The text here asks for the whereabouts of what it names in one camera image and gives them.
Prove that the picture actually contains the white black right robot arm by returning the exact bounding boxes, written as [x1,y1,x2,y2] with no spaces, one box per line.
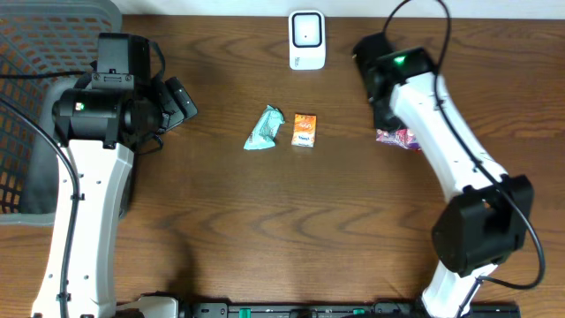
[352,33,534,317]

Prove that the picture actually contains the green snack packet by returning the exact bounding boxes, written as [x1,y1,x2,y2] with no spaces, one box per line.
[244,105,285,150]

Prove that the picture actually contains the white barcode scanner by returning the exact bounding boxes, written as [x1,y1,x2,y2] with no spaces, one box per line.
[288,10,327,71]

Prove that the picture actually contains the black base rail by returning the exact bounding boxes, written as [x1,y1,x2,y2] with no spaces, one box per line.
[117,301,522,318]

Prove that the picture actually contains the grey plastic mesh basket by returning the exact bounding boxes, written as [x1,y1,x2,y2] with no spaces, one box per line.
[1,0,122,226]

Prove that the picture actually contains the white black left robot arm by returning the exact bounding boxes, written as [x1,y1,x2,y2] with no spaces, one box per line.
[31,33,197,317]

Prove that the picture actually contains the red purple tissue pack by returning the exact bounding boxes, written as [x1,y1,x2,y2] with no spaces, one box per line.
[376,129,420,151]

